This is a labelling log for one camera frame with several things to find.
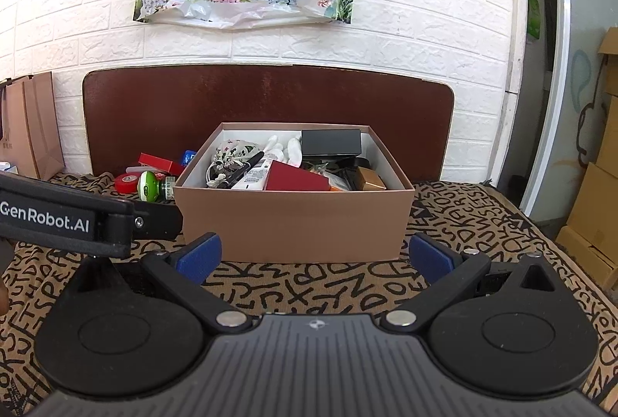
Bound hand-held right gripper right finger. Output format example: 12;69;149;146
379;232;563;333

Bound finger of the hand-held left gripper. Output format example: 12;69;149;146
130;202;184;240

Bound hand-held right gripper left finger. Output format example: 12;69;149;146
65;232;254;335

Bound pink-brown storage box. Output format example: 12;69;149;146
173;122;416;264

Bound white tube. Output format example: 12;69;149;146
232;158;276;191

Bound small gold box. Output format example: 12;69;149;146
356;166;387;192

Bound black marker pen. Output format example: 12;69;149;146
224;151;265;187

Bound small red box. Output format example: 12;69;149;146
265;160;334;192

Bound green and white ball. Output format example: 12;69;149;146
138;170;167;201

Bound red tape roll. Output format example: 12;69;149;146
114;173;150;194

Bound flat red box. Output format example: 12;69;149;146
139;152;187;176

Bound pink paper shopping bag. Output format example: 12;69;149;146
0;71;66;181

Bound brown wooden headboard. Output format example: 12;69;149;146
82;64;455;186

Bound tan letter-print cloth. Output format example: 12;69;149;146
0;173;618;417

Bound white gloves with pink cuffs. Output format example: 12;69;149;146
263;134;304;167

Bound long black box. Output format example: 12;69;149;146
301;128;363;157

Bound brown cardboard carton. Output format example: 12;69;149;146
555;161;618;273
598;27;618;167

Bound floral drawstring pouch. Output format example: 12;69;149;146
207;138;256;186

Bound white door frame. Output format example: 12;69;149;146
520;0;577;217

